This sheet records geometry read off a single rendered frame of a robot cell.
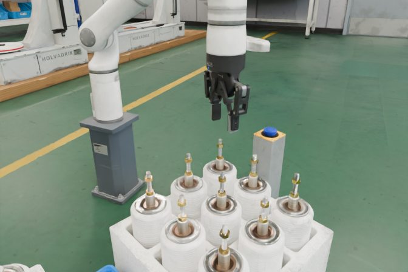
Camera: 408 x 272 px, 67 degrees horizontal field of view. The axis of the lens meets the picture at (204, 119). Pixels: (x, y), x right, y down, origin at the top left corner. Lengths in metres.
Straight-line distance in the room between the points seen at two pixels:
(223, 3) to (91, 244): 0.81
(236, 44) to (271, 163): 0.48
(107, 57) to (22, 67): 1.66
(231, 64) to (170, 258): 0.41
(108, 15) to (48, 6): 2.07
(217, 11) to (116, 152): 0.69
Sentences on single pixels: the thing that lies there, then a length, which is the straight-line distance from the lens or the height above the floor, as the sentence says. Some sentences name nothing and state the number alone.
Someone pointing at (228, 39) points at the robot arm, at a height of 0.64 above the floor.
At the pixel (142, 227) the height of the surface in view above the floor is 0.22.
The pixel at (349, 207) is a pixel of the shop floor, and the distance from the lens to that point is 1.26.
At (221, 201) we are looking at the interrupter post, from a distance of 0.74.
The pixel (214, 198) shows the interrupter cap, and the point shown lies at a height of 0.25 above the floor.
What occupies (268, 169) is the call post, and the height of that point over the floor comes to 0.22.
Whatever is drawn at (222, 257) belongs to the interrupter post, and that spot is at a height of 0.28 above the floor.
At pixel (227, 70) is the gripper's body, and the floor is 0.58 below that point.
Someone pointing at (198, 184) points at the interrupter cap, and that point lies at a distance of 0.82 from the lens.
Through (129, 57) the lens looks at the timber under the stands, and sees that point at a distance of 3.41.
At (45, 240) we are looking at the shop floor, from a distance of 1.15.
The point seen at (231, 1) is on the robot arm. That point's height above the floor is 0.70.
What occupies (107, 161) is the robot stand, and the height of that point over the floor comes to 0.17.
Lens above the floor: 0.73
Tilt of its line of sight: 23 degrees down
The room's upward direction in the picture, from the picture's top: straight up
